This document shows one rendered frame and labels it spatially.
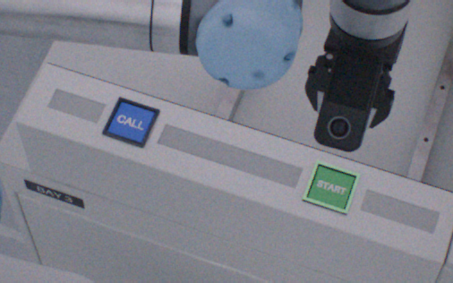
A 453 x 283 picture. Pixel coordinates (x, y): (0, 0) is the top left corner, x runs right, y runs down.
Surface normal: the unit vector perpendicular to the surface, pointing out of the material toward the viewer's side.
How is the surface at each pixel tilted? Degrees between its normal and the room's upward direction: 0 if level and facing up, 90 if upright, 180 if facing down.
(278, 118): 0
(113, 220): 90
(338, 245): 90
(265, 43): 71
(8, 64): 0
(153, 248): 90
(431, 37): 0
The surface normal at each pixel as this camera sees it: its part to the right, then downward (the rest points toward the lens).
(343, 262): -0.36, 0.80
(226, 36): -0.14, 0.63
